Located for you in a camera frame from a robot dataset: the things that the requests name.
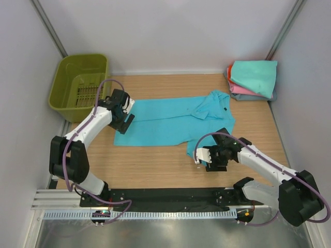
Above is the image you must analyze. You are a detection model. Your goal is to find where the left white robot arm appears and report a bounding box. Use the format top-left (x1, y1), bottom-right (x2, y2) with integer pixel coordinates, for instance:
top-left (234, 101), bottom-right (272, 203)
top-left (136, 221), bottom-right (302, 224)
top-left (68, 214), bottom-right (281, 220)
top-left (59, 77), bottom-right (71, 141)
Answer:
top-left (49, 89), bottom-right (135, 201)

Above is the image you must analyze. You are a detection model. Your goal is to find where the green plastic bin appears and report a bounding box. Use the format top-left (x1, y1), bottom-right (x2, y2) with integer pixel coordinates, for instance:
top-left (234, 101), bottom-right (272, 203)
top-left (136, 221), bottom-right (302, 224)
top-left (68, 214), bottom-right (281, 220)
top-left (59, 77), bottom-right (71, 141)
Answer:
top-left (48, 54), bottom-right (108, 123)

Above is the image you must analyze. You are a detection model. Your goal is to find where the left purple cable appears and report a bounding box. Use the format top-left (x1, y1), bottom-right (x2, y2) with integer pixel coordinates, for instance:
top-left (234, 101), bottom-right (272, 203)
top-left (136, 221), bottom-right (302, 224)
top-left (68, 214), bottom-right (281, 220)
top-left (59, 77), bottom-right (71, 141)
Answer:
top-left (63, 79), bottom-right (132, 224)

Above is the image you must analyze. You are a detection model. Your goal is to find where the folded pink t shirt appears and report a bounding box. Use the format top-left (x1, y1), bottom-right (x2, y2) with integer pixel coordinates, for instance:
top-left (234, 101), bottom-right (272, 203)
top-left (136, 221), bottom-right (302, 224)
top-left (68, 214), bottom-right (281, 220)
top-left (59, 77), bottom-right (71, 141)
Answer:
top-left (228, 81), bottom-right (255, 95)

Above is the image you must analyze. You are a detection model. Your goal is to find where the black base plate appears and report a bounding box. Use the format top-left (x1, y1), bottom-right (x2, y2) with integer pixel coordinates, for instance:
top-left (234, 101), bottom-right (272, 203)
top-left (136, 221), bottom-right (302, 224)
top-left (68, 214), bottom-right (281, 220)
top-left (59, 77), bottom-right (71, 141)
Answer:
top-left (79, 187), bottom-right (265, 213)

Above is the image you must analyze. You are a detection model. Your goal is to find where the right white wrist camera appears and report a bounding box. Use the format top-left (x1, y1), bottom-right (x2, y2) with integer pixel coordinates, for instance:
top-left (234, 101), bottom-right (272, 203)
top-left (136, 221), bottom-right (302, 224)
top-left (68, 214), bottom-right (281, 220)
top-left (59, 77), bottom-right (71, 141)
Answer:
top-left (193, 148), bottom-right (212, 164)

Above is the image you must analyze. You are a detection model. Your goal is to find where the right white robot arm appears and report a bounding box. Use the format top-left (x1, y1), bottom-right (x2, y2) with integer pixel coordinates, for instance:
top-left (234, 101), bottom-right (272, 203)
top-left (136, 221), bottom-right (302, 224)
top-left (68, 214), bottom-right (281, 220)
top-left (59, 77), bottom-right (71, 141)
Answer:
top-left (193, 128), bottom-right (330, 227)

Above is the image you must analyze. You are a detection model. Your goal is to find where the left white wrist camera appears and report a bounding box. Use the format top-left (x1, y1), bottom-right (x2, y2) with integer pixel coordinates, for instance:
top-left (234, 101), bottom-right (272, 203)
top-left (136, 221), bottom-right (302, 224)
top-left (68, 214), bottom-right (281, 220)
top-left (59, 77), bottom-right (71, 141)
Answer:
top-left (122, 97), bottom-right (135, 114)

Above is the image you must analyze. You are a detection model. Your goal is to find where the slotted cable duct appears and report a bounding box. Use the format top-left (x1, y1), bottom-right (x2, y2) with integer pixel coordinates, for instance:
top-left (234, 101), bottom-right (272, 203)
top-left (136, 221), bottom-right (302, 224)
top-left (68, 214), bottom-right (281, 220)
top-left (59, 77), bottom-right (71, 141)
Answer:
top-left (43, 209), bottom-right (237, 220)

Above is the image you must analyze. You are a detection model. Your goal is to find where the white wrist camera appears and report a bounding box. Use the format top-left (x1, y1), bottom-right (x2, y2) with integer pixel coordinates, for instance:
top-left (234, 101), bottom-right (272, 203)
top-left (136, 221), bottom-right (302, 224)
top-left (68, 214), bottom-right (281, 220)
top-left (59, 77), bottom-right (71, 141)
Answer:
top-left (193, 148), bottom-right (212, 164)
top-left (122, 97), bottom-right (135, 114)

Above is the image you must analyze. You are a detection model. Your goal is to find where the blue t shirt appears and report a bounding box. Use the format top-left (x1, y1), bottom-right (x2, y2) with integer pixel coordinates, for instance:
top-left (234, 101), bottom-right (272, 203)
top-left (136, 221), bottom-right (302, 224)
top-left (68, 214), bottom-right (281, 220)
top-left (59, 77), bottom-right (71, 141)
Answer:
top-left (114, 90), bottom-right (235, 157)

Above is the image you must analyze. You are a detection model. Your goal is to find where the folded orange t shirt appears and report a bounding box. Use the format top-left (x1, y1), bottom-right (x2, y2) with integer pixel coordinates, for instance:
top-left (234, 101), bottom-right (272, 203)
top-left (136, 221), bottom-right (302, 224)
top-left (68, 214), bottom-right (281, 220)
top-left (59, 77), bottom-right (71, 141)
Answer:
top-left (227, 65), bottom-right (233, 83)

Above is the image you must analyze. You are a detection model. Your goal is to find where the aluminium frame rail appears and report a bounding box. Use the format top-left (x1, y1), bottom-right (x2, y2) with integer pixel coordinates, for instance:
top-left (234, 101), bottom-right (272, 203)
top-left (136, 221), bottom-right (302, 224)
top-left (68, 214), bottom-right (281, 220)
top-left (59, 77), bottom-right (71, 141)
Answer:
top-left (31, 186), bottom-right (315, 210)

